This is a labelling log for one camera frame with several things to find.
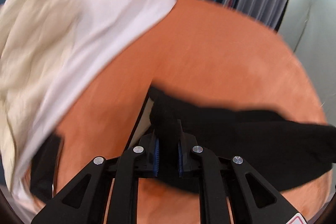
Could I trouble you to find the black pants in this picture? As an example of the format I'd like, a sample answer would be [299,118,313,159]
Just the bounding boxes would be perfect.
[148,87,335,191]

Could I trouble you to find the dark smartphone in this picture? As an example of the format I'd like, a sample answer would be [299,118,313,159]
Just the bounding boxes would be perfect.
[30,134,63,203]

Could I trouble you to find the orange plush bed blanket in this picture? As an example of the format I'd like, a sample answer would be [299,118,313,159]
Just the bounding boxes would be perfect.
[34,0,332,224]

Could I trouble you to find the white wardrobe door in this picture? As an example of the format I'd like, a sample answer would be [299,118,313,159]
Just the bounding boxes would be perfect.
[278,0,310,51]

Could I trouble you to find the cream quilted comforter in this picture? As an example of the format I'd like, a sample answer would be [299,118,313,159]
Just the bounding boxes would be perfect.
[1,0,81,187]

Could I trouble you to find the white bed sheet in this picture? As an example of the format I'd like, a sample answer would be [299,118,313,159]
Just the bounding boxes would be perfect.
[8,0,177,207]

